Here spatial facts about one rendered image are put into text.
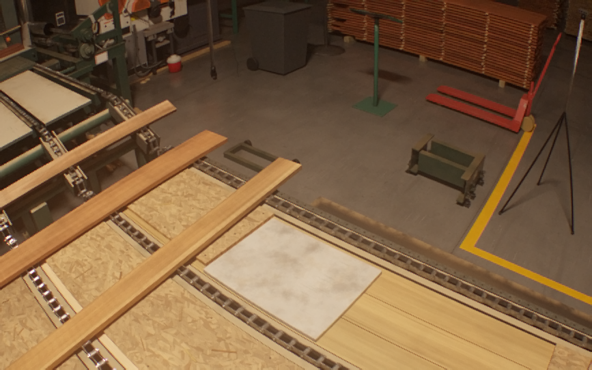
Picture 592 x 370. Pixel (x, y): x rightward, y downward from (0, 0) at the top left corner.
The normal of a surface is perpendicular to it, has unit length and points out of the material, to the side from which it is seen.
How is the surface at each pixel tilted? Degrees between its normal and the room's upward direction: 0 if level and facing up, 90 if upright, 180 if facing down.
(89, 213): 0
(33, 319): 0
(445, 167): 90
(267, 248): 0
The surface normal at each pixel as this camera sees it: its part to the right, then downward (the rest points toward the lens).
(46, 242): -0.04, -0.83
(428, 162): -0.64, 0.44
